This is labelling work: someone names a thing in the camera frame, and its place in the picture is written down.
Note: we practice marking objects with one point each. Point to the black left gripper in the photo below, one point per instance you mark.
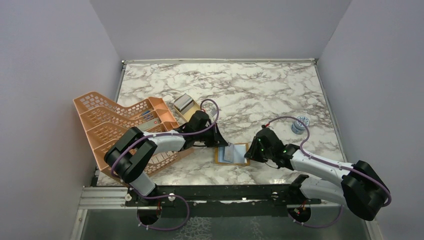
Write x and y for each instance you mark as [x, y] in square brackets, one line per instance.
[217, 139]

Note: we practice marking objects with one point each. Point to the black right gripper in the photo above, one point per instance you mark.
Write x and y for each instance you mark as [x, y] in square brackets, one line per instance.
[252, 153]

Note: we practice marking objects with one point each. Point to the yellow leather card holder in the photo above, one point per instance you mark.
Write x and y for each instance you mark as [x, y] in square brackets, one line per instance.
[232, 155]

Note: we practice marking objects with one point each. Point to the stack of grey cards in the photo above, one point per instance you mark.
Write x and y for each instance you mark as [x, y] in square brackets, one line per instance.
[183, 102]

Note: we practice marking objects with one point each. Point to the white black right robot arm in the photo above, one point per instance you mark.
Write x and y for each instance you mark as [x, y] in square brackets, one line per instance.
[354, 186]

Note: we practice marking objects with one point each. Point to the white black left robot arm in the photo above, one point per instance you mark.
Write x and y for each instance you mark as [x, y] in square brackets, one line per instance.
[130, 155]

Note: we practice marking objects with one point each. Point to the beige oval plastic tray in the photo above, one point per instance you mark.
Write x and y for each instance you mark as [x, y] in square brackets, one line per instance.
[189, 111]

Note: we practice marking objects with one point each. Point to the blue white small jar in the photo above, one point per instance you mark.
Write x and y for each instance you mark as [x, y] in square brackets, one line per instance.
[299, 125]

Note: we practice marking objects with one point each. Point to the grey deli box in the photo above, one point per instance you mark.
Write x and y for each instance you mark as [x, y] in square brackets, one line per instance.
[148, 124]

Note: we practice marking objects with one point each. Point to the pink plastic desk organizer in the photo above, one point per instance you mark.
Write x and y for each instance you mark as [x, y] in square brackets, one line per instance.
[105, 121]

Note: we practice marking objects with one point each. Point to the aluminium table frame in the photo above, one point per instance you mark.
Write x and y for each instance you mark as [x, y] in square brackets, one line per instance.
[233, 138]

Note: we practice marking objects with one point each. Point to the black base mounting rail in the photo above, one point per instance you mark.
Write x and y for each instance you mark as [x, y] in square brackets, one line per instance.
[215, 201]

